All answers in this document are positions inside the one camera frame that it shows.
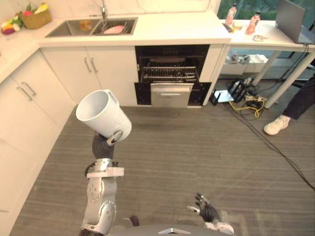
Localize person's leg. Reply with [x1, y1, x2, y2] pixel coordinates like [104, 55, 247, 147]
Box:
[282, 76, 315, 121]

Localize white ceramic cup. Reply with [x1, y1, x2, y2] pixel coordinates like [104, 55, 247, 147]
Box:
[75, 89, 133, 142]

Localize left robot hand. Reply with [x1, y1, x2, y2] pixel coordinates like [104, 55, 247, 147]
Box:
[92, 130, 124, 159]

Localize woven basket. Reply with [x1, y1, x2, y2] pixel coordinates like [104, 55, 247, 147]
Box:
[22, 9, 53, 30]

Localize stainless steel double sink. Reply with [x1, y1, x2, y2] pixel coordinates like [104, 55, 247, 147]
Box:
[44, 17, 139, 38]

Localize black battery charger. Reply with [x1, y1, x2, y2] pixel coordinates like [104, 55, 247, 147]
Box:
[229, 79, 247, 103]

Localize black built-in dishwasher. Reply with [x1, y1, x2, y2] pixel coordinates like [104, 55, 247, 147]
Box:
[134, 44, 212, 109]

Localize white cabinet door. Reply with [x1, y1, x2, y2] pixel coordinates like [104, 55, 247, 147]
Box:
[40, 46, 104, 105]
[86, 45, 139, 107]

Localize chrome faucet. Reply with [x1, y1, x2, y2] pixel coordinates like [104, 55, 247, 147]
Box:
[99, 0, 109, 22]

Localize white router black antennas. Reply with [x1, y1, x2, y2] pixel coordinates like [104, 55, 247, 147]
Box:
[211, 88, 235, 106]

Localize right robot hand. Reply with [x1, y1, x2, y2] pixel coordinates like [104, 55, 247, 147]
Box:
[186, 192, 221, 223]

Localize grey laptop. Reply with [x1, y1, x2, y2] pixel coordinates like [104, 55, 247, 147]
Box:
[275, 0, 315, 45]

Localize yellow cable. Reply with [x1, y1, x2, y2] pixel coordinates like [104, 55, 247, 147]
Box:
[228, 99, 266, 119]

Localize pink drink bottle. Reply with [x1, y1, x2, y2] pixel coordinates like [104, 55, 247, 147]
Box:
[224, 3, 238, 27]
[245, 11, 262, 35]

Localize wire dishwasher rack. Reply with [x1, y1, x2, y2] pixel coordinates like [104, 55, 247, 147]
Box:
[139, 62, 199, 84]

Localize black floor cable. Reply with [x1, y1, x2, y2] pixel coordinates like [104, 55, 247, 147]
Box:
[219, 102, 315, 193]

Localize white storage box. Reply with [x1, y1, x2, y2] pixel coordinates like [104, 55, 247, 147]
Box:
[222, 53, 250, 75]
[243, 54, 269, 74]

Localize stainless dishwasher door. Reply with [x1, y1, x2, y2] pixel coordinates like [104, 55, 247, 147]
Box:
[150, 83, 195, 109]

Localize white table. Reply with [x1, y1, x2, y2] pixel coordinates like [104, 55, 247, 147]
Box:
[216, 19, 315, 109]

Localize pink plate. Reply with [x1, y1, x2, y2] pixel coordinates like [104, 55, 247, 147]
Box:
[103, 25, 123, 35]

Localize yellow toy fruit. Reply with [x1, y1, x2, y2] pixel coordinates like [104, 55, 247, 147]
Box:
[34, 2, 49, 15]

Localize metal sink drying rack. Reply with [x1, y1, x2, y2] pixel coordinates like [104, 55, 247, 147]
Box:
[91, 20, 136, 35]

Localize plush toy vegetables pile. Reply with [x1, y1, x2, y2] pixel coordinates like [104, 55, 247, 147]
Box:
[0, 15, 25, 35]

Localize white power strip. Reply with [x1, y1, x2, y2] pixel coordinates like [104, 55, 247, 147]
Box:
[244, 94, 268, 103]

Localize person's white shoe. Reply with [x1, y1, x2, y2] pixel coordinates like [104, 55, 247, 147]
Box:
[263, 116, 291, 136]

